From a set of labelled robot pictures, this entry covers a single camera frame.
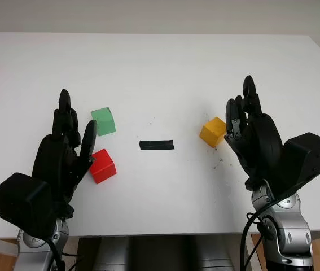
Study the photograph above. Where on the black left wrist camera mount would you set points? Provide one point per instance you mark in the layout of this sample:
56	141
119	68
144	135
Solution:
21	200

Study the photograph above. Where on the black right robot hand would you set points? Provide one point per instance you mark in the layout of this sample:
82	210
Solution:
261	141

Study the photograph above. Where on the green block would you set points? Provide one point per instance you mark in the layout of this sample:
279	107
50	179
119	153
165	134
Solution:
104	122

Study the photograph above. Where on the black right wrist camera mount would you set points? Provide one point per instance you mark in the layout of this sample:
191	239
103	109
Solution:
303	158

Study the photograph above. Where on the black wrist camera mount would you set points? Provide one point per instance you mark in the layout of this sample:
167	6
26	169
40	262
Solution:
303	158
21	200

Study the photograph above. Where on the black tape strip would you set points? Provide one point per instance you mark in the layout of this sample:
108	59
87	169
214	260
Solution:
157	145

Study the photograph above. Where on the grey robot torso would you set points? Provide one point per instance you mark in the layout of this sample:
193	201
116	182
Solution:
162	254

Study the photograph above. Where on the yellow block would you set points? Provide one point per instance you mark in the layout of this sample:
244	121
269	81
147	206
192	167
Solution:
212	132

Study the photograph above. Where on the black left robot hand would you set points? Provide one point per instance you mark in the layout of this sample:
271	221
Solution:
54	158

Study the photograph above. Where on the red block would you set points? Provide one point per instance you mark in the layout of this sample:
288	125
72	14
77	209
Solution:
103	166

